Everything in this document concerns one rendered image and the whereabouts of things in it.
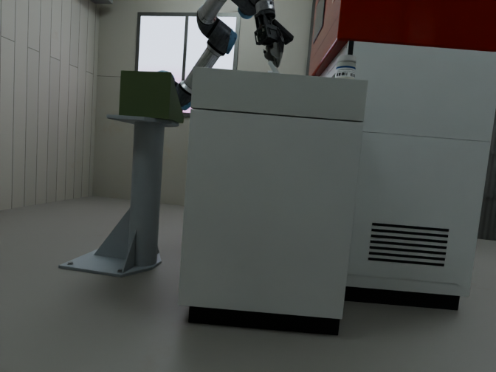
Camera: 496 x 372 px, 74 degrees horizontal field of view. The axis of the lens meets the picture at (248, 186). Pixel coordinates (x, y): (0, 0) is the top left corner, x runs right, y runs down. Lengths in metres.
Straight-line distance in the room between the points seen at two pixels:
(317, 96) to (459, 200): 0.91
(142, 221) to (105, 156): 2.78
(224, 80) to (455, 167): 1.14
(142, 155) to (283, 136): 0.89
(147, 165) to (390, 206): 1.24
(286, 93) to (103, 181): 3.66
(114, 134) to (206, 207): 3.40
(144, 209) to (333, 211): 1.05
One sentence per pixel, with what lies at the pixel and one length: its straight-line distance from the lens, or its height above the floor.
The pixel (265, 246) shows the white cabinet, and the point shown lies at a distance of 1.25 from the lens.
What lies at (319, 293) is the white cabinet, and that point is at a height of 0.17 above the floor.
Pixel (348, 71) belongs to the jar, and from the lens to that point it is 1.33.
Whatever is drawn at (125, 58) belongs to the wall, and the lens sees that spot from 4.61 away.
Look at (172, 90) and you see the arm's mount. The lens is 1.79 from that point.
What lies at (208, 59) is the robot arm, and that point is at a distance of 1.94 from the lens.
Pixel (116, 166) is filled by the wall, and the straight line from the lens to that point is 4.51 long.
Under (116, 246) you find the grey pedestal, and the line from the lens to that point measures 2.09.
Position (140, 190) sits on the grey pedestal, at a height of 0.44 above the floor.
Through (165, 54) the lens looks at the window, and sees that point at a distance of 4.37.
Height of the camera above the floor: 0.66
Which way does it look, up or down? 5 degrees down
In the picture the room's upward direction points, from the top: 5 degrees clockwise
